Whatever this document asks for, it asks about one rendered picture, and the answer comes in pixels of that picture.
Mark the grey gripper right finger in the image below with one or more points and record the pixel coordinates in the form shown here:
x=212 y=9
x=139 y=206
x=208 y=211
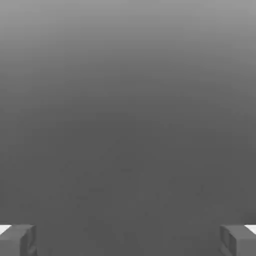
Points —
x=240 y=243

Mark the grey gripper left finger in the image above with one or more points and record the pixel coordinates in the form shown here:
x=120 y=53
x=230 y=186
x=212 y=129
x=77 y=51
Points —
x=16 y=242

